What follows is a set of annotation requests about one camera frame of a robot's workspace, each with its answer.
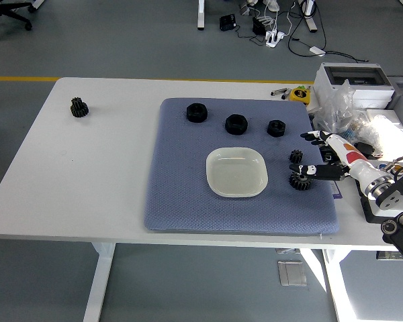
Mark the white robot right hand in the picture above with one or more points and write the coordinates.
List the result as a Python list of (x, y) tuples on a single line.
[(351, 161)]

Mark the small black gear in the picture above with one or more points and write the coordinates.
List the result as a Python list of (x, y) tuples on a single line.
[(296, 156)]

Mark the large black gear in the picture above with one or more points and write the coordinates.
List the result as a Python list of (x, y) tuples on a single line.
[(300, 184)]

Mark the small black hex nut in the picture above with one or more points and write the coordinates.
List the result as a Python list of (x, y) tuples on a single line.
[(276, 129)]

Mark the large black hex nut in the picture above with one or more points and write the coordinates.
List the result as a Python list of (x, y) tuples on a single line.
[(236, 124), (196, 113)]

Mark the black power adapter box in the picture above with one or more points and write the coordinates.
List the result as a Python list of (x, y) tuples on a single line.
[(227, 22)]

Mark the black plastic part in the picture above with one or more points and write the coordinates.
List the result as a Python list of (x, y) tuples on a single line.
[(366, 149)]

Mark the bubble wrap bag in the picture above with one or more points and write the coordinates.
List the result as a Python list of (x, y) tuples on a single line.
[(389, 134)]

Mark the black framed white board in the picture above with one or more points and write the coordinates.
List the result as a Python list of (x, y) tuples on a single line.
[(369, 214)]

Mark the clear plastic bag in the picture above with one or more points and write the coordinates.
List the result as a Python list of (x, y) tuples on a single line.
[(339, 104)]

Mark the yellow tape measure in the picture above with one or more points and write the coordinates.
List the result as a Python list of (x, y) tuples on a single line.
[(300, 94)]

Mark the small black-tipped metal tool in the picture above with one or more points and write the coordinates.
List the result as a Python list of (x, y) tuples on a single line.
[(284, 95)]

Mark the silver metal clip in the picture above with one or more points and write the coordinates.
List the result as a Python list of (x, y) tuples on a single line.
[(278, 91)]

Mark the black desk control panel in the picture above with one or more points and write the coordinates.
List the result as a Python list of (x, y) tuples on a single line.
[(389, 255)]

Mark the white power adapter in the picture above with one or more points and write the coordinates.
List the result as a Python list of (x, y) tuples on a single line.
[(317, 50)]

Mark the white square dish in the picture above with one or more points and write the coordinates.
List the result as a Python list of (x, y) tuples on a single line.
[(235, 171)]

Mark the grey floor socket cover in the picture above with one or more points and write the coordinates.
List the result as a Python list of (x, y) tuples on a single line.
[(291, 272)]

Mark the white table leg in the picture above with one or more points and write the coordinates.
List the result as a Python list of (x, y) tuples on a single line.
[(342, 295), (99, 285)]

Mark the white power strip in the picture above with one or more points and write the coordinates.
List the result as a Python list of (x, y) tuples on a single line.
[(272, 38)]

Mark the white desk leg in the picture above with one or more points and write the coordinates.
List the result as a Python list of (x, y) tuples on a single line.
[(309, 18), (201, 15)]

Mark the black charger block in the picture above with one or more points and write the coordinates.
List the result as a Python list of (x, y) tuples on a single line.
[(258, 26)]

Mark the blue-grey textured mat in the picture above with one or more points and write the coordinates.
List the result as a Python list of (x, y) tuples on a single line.
[(181, 201)]

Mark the black double gear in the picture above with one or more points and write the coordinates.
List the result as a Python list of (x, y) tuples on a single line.
[(79, 108)]

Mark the black office chair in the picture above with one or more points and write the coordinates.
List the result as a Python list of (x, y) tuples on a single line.
[(3, 11)]

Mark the white electrical enclosure box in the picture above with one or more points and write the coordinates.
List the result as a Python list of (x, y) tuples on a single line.
[(372, 92)]

